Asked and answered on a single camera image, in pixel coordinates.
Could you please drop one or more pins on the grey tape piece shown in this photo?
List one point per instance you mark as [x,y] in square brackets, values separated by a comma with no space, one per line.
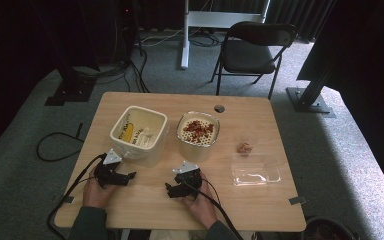
[297,200]

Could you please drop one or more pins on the dark round bin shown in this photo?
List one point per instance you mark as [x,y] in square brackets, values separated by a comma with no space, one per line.
[326,230]

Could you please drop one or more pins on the black folding chair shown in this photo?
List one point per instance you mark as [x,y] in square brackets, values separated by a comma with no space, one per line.
[250,55]

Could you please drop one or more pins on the person's left hand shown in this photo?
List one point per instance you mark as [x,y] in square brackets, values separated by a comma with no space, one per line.
[95,195]

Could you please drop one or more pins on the person's right hand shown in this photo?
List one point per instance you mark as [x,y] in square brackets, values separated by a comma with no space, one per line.
[201,208]

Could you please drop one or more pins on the person's light trousers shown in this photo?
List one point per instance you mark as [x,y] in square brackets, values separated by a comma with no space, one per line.
[170,235]

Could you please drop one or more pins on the clear plastic clamshell box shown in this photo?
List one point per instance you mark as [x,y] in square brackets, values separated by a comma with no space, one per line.
[255,170]

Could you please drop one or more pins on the printed plastic bag liner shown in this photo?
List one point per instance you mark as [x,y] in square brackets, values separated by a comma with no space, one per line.
[145,131]

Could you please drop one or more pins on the dark computer tower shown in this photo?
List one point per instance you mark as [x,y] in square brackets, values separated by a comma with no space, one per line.
[120,30]

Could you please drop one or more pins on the dark curtain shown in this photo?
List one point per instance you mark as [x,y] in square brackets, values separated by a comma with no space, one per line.
[300,16]

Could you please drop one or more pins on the cream container with perforated strainer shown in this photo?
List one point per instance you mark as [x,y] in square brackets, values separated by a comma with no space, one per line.
[198,146]

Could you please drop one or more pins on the square white bin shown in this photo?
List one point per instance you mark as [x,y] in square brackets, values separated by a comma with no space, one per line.
[140,133]

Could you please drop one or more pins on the red food scraps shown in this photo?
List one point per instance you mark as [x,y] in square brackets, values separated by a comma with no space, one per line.
[198,130]

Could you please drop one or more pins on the white desk frame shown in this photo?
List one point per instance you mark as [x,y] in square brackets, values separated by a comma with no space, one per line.
[213,18]

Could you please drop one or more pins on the black metal stand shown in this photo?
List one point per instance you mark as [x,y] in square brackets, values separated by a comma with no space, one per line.
[308,98]
[71,86]

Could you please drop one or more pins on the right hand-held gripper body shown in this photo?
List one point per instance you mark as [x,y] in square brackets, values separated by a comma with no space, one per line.
[190,178]

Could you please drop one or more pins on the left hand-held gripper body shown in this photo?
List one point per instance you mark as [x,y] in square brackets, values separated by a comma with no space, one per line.
[111,175]

